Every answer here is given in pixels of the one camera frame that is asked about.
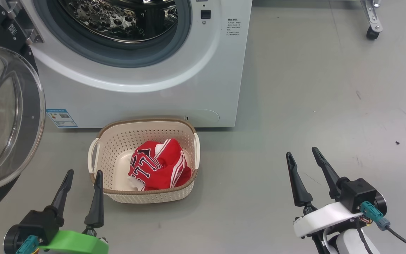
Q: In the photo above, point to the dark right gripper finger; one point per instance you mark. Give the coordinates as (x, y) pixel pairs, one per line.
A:
(300, 188)
(328, 174)

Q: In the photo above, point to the cream perforated laundry basket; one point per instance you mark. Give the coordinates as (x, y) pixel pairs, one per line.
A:
(118, 148)

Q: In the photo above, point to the white washing machine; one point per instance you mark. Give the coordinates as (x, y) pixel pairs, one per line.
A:
(189, 91)

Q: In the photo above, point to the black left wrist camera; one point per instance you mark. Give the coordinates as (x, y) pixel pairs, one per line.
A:
(39, 224)

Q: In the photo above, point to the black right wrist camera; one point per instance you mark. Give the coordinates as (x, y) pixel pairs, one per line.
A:
(360, 194)

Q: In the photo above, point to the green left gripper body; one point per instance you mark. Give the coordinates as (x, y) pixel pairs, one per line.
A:
(76, 243)

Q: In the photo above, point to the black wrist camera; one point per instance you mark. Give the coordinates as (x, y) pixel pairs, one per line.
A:
(39, 224)
(360, 194)

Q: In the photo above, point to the red garment with white lettering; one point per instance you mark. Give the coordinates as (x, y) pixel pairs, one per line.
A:
(136, 183)

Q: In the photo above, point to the red jersey with white stripes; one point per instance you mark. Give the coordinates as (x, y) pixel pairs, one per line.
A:
(164, 169)

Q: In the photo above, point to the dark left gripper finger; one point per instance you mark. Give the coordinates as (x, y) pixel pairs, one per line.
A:
(63, 197)
(97, 208)

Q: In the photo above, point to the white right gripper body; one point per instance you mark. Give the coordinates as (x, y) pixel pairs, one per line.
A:
(326, 217)

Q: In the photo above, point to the metal cart leg with caster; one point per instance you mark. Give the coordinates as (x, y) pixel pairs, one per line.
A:
(372, 21)

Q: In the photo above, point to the black glass washing machine door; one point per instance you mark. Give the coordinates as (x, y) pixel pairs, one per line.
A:
(9, 116)

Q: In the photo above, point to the blue energy label sticker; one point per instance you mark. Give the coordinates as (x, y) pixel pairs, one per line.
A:
(62, 118)

